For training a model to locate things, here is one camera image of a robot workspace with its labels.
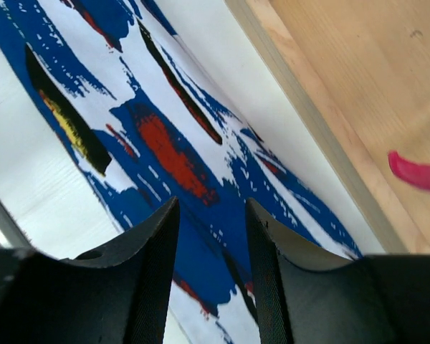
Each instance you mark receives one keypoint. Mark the aluminium front rail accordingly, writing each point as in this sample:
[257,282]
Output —
[10,233]

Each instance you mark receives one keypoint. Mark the wooden clothes rack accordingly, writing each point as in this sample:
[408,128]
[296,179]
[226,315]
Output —
[358,74]

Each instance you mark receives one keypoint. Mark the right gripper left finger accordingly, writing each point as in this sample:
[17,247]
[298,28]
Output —
[117,292]

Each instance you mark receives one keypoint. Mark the pink garment on hanger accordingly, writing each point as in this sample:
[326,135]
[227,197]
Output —
[415,174]

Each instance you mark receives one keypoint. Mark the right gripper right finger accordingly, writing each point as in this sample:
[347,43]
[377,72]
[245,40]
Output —
[306,294]

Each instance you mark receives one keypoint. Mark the blue white patterned trousers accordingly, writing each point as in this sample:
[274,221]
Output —
[110,119]

